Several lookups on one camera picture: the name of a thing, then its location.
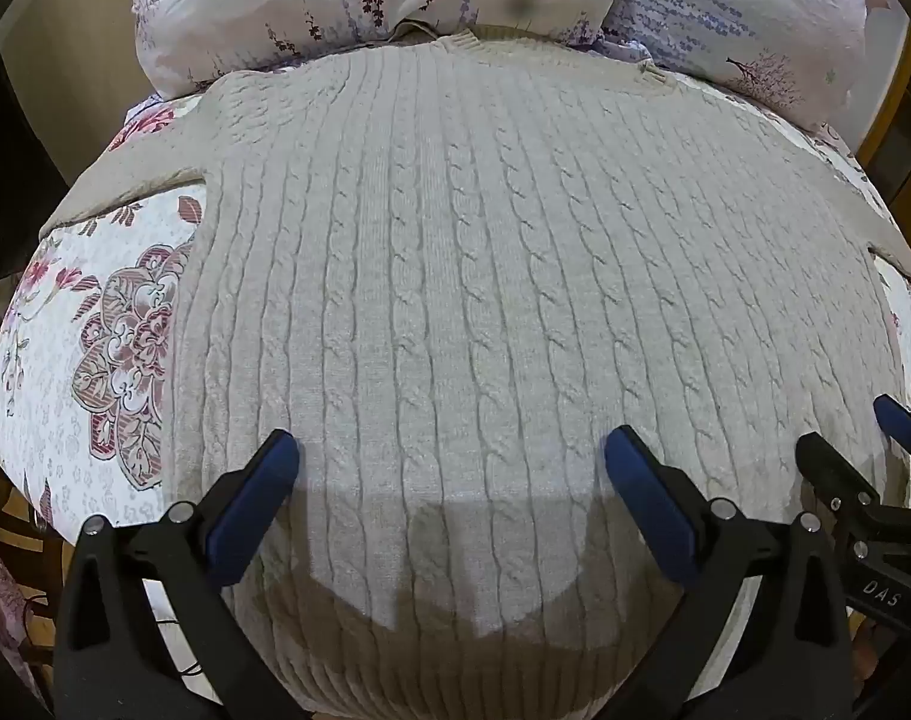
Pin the blue floral print pillow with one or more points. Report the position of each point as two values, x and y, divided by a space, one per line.
732 0

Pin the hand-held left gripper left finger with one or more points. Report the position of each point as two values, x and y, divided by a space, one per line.
259 499

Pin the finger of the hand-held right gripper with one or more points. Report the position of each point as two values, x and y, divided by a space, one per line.
830 476
905 427

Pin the floral quilted bed sheet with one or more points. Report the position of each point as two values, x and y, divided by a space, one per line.
47 367

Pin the wooden bed frame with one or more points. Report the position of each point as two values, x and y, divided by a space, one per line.
901 97

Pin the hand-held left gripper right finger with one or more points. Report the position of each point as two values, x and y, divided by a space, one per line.
650 499

